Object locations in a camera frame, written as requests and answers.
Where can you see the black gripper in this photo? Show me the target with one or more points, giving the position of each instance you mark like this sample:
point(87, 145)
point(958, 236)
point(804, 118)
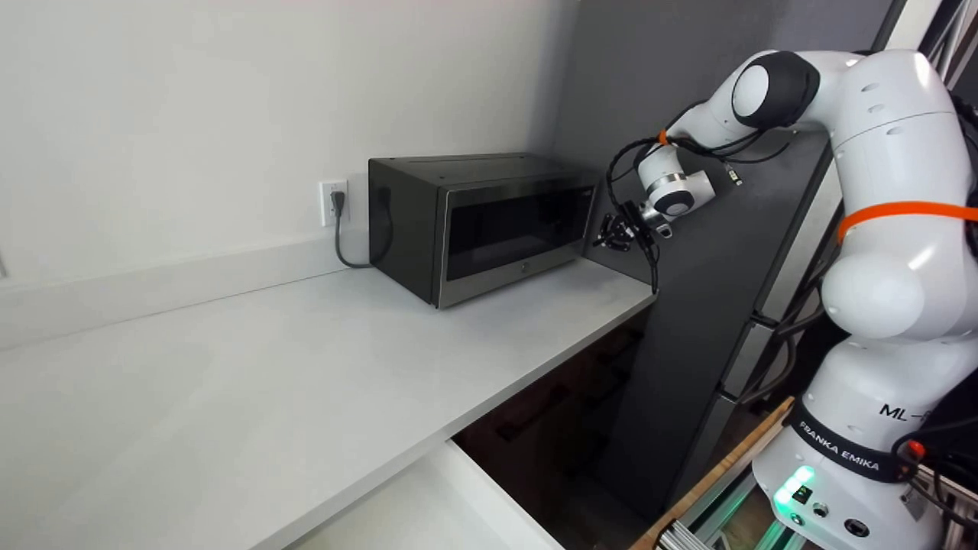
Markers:
point(639, 228)

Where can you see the dark grey refrigerator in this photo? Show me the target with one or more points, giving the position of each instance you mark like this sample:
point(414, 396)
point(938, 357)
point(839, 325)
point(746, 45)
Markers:
point(691, 338)

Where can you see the white wall outlet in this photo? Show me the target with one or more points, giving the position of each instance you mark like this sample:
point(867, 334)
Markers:
point(324, 207)

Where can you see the dark wood cabinet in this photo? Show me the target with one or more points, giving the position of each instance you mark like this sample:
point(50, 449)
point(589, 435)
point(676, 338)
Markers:
point(550, 428)

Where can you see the white open drawer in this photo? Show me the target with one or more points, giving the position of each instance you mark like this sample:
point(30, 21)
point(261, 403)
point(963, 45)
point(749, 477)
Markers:
point(428, 509)

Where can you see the dark grey microwave oven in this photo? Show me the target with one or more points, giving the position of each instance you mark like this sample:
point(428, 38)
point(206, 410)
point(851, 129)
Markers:
point(406, 223)

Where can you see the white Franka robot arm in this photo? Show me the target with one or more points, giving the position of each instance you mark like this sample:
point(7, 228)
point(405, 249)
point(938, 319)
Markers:
point(897, 133)

